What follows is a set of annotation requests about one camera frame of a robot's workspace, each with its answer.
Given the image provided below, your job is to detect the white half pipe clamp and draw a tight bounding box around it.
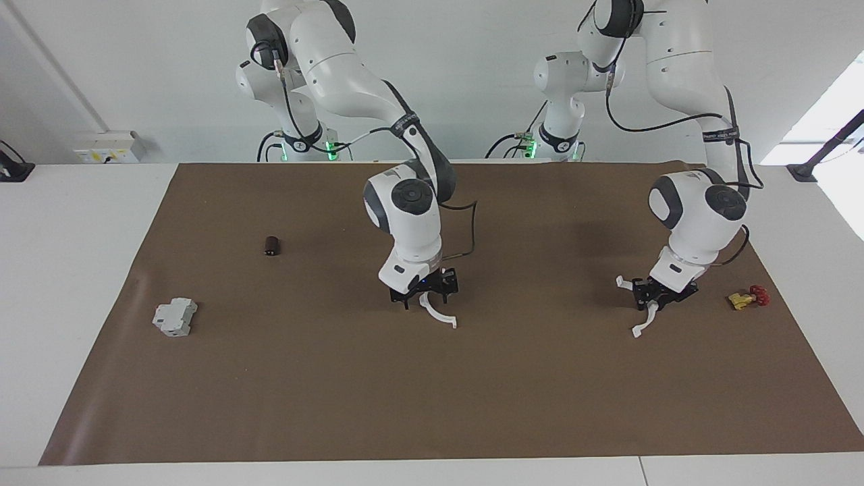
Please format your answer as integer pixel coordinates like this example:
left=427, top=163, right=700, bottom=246
left=418, top=292, right=458, bottom=330
left=616, top=275, right=659, bottom=338

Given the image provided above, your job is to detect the brown table mat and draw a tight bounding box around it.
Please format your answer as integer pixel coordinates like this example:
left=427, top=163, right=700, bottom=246
left=38, top=161, right=864, bottom=466

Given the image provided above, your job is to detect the gray circuit breaker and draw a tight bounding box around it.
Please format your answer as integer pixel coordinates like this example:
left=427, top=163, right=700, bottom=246
left=152, top=298, right=198, bottom=338

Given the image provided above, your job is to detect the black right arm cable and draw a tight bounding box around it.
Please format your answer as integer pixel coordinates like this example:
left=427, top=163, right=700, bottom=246
left=251, top=40, right=478, bottom=259

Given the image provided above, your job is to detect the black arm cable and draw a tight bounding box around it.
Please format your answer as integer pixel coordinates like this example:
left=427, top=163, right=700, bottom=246
left=604, top=64, right=765, bottom=267
left=251, top=40, right=478, bottom=259

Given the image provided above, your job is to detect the brass valve red handle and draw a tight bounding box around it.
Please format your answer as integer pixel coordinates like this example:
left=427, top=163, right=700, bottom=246
left=728, top=285, right=770, bottom=311

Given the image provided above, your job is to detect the black base cable bundle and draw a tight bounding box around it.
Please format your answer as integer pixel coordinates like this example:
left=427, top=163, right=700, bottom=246
left=256, top=130, right=288, bottom=163
left=485, top=101, right=546, bottom=160

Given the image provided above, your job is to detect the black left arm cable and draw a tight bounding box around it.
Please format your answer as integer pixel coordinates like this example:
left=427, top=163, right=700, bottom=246
left=604, top=64, right=765, bottom=267

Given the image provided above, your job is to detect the black camera stand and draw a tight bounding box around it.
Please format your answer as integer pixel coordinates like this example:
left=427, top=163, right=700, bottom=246
left=786, top=109, right=864, bottom=183

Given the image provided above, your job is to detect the white wall socket box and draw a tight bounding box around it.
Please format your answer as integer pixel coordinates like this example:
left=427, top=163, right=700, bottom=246
left=73, top=131, right=146, bottom=164

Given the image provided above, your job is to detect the black clamp mount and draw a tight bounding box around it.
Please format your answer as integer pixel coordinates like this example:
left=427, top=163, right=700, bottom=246
left=0, top=140, right=36, bottom=183

